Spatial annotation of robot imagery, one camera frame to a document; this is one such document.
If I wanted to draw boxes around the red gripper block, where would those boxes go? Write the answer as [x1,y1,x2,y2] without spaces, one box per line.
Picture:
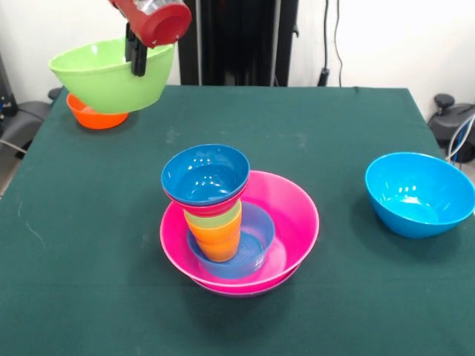
[108,0,193,78]

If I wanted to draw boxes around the lime green bowl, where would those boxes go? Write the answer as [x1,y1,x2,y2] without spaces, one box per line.
[47,36,177,114]

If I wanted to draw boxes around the dark blue bowl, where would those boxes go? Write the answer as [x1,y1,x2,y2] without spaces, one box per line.
[160,144,251,207]

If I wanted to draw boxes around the small pink bowl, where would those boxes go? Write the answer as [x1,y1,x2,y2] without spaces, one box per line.
[163,181,250,218]

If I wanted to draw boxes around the green cup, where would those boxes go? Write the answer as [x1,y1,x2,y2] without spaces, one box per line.
[183,202,243,228]

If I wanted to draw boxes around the orange cup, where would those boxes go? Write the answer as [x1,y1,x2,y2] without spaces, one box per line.
[185,211,243,263]

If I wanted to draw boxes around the small light blue bowl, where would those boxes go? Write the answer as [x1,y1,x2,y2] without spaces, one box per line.
[186,202,276,280]

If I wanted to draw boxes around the large pink bowl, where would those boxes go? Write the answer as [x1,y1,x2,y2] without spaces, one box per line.
[159,170,321,297]

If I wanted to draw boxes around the orange bowl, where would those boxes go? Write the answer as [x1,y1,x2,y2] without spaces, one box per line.
[66,93,130,131]

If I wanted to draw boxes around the dark green tablecloth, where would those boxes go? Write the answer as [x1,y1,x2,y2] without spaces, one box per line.
[0,82,475,356]

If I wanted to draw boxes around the large light blue bowl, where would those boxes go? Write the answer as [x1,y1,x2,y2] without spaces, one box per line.
[364,151,475,240]

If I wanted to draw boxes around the black hanging cable with plug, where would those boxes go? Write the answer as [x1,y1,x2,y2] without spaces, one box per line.
[318,0,344,88]

